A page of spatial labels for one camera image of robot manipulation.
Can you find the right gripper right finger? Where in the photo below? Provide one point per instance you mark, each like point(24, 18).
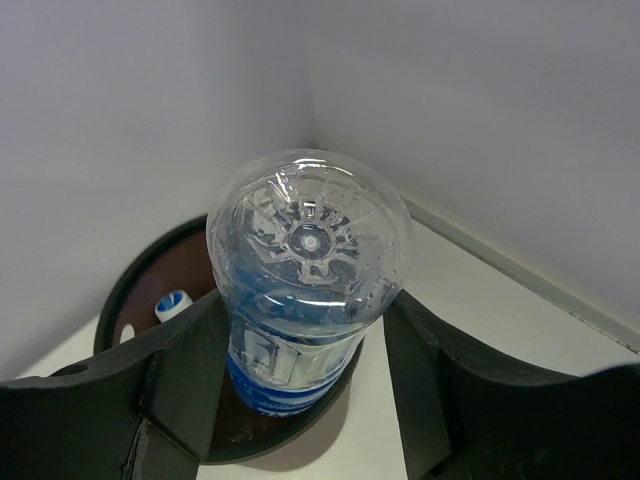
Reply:
point(468, 411)

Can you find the clear bottle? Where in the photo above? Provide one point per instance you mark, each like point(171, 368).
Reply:
point(171, 305)

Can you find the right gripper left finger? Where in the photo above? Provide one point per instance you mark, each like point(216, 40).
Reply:
point(82, 422)

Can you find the brown round waste bin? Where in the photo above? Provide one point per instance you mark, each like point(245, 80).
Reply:
point(150, 280)

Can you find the blue label bottle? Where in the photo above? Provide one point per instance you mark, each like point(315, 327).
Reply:
point(308, 248)

